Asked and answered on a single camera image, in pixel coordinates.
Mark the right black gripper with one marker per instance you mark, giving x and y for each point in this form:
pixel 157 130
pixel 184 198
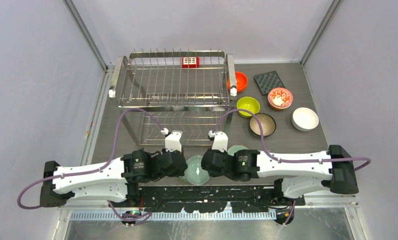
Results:
pixel 214 175

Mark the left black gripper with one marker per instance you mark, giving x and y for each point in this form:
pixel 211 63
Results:
pixel 179 172

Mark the pale green ceramic bowl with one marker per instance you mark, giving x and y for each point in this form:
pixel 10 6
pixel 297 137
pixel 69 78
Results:
pixel 235 148

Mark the white plate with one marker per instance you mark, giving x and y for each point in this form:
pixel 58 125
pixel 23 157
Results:
pixel 194 173

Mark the dark blue ceramic bowl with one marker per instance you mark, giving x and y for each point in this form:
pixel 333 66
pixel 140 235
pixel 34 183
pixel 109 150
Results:
pixel 267 122

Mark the yellow bowl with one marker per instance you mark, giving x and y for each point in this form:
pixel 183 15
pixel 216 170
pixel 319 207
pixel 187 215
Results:
pixel 248 103

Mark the metal two-tier dish rack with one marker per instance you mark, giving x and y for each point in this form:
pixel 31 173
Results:
pixel 191 100

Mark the white bowl red pattern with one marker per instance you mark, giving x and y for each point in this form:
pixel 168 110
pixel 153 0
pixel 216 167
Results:
pixel 280 95

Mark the plain white bowl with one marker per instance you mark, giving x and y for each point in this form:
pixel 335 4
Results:
pixel 305 119

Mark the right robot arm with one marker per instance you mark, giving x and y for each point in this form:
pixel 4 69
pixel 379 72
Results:
pixel 299 174

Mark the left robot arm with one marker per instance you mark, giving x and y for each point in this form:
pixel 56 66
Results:
pixel 118 182

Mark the dark grey studded baseplate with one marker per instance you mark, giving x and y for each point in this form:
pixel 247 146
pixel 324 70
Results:
pixel 268 81

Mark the red white toy block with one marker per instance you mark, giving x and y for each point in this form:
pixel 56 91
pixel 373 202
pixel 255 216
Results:
pixel 190 62

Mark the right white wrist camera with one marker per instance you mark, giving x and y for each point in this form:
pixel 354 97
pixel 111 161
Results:
pixel 219 140

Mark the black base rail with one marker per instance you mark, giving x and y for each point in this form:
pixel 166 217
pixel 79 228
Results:
pixel 208 199

